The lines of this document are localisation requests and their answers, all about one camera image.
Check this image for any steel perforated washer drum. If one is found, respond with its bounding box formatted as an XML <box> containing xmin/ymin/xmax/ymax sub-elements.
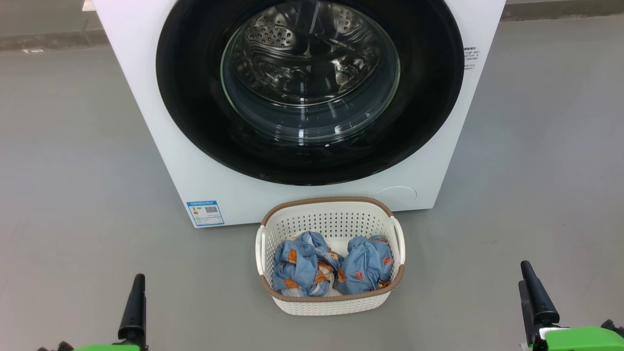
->
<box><xmin>222</xmin><ymin>0</ymin><xmax>400</xmax><ymax>142</ymax></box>

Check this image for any blue printed garment cream lining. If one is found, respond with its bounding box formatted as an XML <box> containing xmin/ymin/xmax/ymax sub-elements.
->
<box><xmin>272</xmin><ymin>231</ymin><xmax>342</xmax><ymax>298</ymax></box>

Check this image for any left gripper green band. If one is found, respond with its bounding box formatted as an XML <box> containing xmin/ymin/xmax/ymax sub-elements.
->
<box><xmin>37</xmin><ymin>273</ymin><xmax>148</xmax><ymax>351</ymax></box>

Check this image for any black round glass washer door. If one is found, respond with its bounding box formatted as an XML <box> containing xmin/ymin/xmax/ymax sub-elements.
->
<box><xmin>156</xmin><ymin>0</ymin><xmax>465</xmax><ymax>186</ymax></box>

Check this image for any blue garment orange print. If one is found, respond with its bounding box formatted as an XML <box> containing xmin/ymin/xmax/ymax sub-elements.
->
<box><xmin>334</xmin><ymin>235</ymin><xmax>394</xmax><ymax>295</ymax></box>

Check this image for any cream perforated basket brown rim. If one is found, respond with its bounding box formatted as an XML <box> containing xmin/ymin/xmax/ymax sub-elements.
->
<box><xmin>255</xmin><ymin>196</ymin><xmax>406</xmax><ymax>316</ymax></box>

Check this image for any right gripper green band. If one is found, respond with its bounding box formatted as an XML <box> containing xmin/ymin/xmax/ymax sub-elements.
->
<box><xmin>518</xmin><ymin>260</ymin><xmax>624</xmax><ymax>351</ymax></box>

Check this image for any white front-load washing machine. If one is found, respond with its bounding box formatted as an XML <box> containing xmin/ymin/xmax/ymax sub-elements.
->
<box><xmin>93</xmin><ymin>0</ymin><xmax>507</xmax><ymax>229</ymax></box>

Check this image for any round drain filter cover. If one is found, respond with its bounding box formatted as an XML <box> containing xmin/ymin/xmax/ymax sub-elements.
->
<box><xmin>375</xmin><ymin>186</ymin><xmax>417</xmax><ymax>211</ymax></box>

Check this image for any blue energy label sticker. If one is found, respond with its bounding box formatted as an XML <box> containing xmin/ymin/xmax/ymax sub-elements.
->
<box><xmin>187</xmin><ymin>200</ymin><xmax>225</xmax><ymax>228</ymax></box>

